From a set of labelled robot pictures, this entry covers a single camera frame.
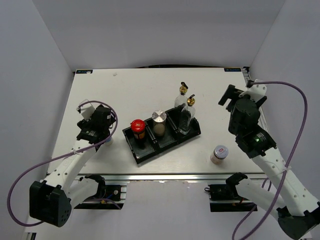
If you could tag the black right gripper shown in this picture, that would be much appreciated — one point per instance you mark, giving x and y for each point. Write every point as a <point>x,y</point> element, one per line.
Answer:
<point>231,93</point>

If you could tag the glass bottle with brown residue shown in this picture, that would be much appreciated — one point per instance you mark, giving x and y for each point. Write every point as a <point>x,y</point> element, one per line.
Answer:
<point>181,99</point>

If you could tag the spice jar with red label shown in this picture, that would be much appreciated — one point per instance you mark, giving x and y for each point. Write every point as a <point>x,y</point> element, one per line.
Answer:
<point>219,153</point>

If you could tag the clear shaker with steel lid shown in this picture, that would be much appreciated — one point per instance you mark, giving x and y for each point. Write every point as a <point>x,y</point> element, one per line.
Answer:
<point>159,118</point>

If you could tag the aluminium right side rail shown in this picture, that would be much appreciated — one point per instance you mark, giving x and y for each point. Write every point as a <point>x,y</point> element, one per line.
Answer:
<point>262,120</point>

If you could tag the blue logo sticker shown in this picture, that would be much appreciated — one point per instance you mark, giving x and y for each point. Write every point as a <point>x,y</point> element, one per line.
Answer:
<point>232,69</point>
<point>84,71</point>

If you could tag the aluminium front rail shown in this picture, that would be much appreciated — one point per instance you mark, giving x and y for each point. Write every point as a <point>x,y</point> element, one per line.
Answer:
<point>168,177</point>

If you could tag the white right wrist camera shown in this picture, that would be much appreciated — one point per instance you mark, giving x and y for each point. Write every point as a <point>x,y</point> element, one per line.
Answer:
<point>255,90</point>

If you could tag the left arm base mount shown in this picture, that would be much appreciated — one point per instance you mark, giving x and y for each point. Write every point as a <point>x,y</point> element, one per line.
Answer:
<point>111,197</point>

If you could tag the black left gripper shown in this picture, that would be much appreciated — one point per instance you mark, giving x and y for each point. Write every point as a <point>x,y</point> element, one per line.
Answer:
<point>84,124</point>

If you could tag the clear glass oil bottle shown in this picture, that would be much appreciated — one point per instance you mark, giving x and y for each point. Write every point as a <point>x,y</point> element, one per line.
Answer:
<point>186,116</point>

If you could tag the red-lid orange sauce jar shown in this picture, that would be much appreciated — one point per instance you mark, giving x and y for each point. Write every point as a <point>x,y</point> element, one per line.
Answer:
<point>138,128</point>

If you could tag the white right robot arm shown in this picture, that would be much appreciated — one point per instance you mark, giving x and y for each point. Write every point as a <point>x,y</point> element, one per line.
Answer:
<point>296,210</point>

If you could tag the blue-label silver-lid jar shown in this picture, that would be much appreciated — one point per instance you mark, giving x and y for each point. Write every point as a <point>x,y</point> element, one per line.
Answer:
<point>109,141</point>

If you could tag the aluminium rail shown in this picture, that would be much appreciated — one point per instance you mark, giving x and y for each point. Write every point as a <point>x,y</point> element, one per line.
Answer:
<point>168,177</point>
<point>262,120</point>

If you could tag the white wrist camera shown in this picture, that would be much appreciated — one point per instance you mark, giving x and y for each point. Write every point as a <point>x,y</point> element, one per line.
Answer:
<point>255,90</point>
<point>86,111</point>

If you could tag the right blue logo sticker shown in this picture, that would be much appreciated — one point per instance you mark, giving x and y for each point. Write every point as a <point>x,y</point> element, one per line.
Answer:
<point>232,69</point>

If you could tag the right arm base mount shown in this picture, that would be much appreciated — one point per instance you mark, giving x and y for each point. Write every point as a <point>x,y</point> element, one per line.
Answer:
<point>224,198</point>

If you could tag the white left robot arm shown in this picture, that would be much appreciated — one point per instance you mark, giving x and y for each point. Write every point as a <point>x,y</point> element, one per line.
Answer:
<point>52,199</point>

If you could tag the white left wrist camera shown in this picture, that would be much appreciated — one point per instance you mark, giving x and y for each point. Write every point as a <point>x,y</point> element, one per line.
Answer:
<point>86,111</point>

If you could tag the black three-compartment tray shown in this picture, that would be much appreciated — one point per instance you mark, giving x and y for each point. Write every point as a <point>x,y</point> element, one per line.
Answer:
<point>152,145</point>

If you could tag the left blue logo sticker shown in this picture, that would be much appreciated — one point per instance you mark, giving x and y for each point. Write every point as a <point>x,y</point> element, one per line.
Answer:
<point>84,71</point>

